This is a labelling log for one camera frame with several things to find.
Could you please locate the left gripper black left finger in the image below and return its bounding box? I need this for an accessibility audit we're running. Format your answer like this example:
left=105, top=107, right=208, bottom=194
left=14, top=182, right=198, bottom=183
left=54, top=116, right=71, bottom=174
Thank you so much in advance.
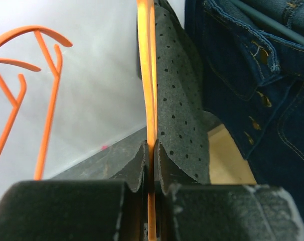
left=0, top=143, right=148, bottom=240

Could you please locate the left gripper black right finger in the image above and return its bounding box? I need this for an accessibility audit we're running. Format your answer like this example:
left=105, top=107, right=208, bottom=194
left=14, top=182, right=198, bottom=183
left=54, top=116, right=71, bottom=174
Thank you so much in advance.
left=154, top=143, right=304, bottom=240

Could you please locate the grey dotted garment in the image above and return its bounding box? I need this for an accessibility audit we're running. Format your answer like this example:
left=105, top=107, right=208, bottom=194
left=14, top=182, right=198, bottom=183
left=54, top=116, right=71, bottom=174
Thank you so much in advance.
left=135, top=0, right=223, bottom=185

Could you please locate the orange hanger of blouse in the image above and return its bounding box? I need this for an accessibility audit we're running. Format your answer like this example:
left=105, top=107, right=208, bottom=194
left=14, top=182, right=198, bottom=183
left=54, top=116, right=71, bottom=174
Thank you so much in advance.
left=0, top=58, right=42, bottom=176

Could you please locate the dark denim garment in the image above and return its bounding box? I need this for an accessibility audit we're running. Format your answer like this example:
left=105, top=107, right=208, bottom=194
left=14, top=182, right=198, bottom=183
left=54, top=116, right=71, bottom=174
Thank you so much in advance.
left=185, top=1, right=304, bottom=221

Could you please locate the orange hanger of floral skirt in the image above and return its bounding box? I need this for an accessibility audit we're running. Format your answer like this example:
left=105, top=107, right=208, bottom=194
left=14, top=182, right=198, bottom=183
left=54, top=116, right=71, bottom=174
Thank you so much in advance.
left=0, top=26, right=75, bottom=186

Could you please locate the orange hanger of grey garment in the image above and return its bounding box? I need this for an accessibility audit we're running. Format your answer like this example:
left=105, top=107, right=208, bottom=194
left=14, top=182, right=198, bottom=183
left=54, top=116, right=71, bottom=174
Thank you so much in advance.
left=136, top=0, right=158, bottom=240

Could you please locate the blue-grey hanger of denim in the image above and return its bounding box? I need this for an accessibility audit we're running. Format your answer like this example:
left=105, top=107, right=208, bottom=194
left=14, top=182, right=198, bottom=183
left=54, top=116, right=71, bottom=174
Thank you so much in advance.
left=231, top=0, right=304, bottom=46

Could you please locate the wooden clothes rack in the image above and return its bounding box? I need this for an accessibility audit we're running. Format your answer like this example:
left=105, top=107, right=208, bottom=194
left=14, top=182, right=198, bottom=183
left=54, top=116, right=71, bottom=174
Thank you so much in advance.
left=208, top=125, right=256, bottom=184

